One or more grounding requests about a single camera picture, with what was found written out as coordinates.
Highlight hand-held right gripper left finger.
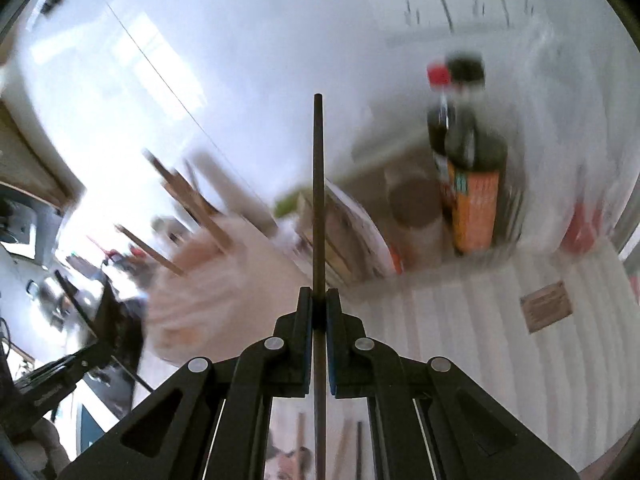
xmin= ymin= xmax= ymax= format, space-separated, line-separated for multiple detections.
xmin=57 ymin=285 xmax=313 ymax=480

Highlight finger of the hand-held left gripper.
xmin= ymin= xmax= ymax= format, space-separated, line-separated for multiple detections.
xmin=50 ymin=277 xmax=146 ymax=386

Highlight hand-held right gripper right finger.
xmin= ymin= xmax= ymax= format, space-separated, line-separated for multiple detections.
xmin=325 ymin=287 xmax=581 ymax=480

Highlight cream round chopstick holder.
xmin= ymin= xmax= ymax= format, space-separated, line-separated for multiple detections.
xmin=145 ymin=217 xmax=321 ymax=366

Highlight blue kitchen cabinet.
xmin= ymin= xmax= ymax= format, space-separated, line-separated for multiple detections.
xmin=75 ymin=400 xmax=121 ymax=456

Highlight cat print striped table cloth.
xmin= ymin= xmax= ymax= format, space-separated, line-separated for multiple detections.
xmin=265 ymin=240 xmax=640 ymax=480

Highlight printed seasoning packet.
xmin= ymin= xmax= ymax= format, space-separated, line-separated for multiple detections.
xmin=325 ymin=182 xmax=403 ymax=281

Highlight clear glass jar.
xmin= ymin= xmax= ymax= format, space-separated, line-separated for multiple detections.
xmin=385 ymin=170 xmax=446 ymax=271

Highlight soy sauce bottle orange label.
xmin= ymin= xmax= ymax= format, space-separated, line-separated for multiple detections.
xmin=442 ymin=52 xmax=511 ymax=256

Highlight small brown label patch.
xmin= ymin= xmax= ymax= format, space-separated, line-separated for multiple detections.
xmin=519 ymin=280 xmax=573 ymax=335

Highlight clear plastic storage box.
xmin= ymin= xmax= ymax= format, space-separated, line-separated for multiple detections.
xmin=350 ymin=142 xmax=531 ymax=281

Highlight dark bottle red cap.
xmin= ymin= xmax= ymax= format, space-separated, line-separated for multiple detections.
xmin=426 ymin=62 xmax=458 ymax=211

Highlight red packet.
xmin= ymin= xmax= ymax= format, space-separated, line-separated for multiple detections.
xmin=557 ymin=200 xmax=606 ymax=256

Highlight clear plastic bag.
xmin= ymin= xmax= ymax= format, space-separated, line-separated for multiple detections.
xmin=515 ymin=125 xmax=631 ymax=261

